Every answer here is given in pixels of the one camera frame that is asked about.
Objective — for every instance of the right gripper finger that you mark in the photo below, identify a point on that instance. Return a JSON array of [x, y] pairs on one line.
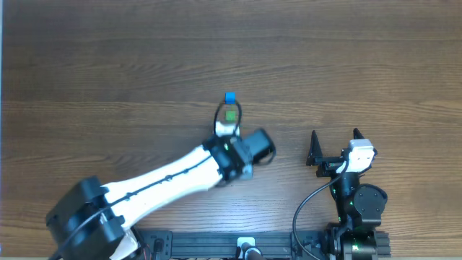
[[357, 134], [314, 151]]

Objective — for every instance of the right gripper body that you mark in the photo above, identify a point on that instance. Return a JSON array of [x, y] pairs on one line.
[[330, 165]]

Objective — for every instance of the green cube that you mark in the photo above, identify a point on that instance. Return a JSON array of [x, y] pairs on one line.
[[230, 116]]

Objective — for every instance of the blue cube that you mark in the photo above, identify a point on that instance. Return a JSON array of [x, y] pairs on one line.
[[230, 97]]

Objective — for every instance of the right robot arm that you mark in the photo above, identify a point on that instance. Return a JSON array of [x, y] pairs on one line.
[[368, 204]]

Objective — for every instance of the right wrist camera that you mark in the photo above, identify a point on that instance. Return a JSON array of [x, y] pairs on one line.
[[359, 155]]

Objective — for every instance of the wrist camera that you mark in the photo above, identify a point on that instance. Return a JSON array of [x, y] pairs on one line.
[[359, 155], [223, 129]]

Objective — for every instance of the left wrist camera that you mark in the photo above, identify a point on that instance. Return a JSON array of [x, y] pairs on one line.
[[223, 129]]

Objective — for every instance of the mounting rail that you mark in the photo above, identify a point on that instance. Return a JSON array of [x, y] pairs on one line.
[[209, 245]]

